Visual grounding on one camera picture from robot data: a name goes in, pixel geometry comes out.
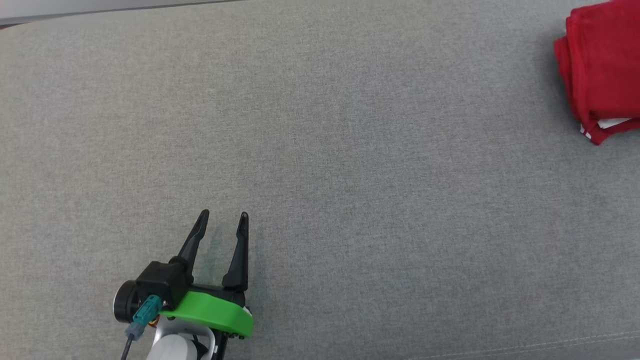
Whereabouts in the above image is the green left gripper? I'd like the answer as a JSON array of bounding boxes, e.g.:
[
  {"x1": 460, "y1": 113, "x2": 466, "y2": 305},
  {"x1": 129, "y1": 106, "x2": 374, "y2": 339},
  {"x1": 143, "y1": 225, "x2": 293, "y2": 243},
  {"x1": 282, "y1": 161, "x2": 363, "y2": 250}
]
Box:
[{"x1": 159, "y1": 209, "x2": 254, "y2": 340}]

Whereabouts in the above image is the red jersey with lettering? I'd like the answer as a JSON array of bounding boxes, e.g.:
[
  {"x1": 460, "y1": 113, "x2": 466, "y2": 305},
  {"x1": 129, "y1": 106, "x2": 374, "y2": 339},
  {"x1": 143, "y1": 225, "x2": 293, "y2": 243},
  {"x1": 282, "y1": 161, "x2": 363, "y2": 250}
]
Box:
[{"x1": 553, "y1": 0, "x2": 640, "y2": 146}]

